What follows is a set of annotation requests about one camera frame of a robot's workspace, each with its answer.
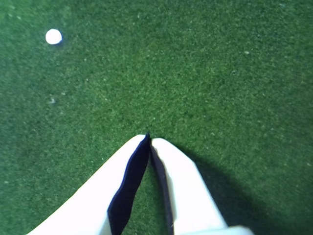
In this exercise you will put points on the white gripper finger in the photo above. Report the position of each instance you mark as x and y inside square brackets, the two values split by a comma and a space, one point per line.
[93, 195]
[185, 191]

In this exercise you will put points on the small white ball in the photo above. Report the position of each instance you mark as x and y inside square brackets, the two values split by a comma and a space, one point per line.
[53, 36]

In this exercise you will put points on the long green putting mat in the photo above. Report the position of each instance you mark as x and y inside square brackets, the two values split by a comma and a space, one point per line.
[207, 73]

